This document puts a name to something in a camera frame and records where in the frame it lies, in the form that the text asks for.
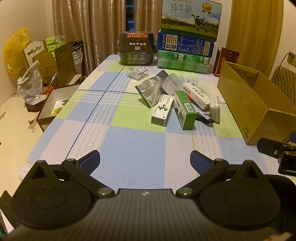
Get dark window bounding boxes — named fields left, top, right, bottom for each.
left=125, top=0, right=137, bottom=32

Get white shallow box brown sides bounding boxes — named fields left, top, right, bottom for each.
left=36, top=83, right=81, bottom=133

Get beige curtain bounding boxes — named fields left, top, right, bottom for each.
left=52, top=0, right=127, bottom=77

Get checkered tablecloth desktop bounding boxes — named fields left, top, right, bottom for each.
left=20, top=54, right=280, bottom=194

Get green shrink-wrapped drink pack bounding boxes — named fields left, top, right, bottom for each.
left=157, top=49, right=211, bottom=75

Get orange handled screwdriver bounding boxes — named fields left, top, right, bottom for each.
left=44, top=73, right=58, bottom=95

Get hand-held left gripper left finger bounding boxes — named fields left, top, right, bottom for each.
left=30, top=150, right=115, bottom=199

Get brown cardboard box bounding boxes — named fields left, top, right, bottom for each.
left=217, top=61, right=296, bottom=146

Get silver foil pouch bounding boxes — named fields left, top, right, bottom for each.
left=135, top=70, right=169, bottom=108

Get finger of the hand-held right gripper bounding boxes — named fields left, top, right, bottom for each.
left=257, top=138, right=287, bottom=159

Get yellow plastic bag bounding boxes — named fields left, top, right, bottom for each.
left=4, top=27, right=32, bottom=74

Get dark red tray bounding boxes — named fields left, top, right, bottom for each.
left=25, top=102, right=46, bottom=113

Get white chair back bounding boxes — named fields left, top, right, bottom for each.
left=23, top=40, right=48, bottom=63

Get green medicine box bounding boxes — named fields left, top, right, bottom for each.
left=173, top=90, right=198, bottom=130

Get open brown cardboard carton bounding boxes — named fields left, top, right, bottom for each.
left=32, top=41, right=78, bottom=89

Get black cable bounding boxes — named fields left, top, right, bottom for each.
left=196, top=112, right=214, bottom=127

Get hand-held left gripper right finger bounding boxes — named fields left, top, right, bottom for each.
left=175, top=150, right=267, bottom=199

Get blue carton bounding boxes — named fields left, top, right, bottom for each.
left=157, top=31, right=217, bottom=59

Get grey charger cable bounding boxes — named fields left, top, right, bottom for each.
left=269, top=54, right=290, bottom=80

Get white box with plant print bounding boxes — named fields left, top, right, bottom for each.
left=151, top=94, right=174, bottom=127

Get white power adapter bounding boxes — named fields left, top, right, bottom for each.
left=209, top=96, right=221, bottom=123

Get white medicine box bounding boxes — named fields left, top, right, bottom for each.
left=181, top=81, right=214, bottom=110

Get small clear plastic package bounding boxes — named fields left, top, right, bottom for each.
left=127, top=66, right=149, bottom=80

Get printed plastic bag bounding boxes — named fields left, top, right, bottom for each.
left=17, top=60, right=47, bottom=105

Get golden curtain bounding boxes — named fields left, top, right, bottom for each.
left=225, top=0, right=284, bottom=80

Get cow print milk carton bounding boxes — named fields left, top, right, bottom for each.
left=160, top=0, right=223, bottom=42

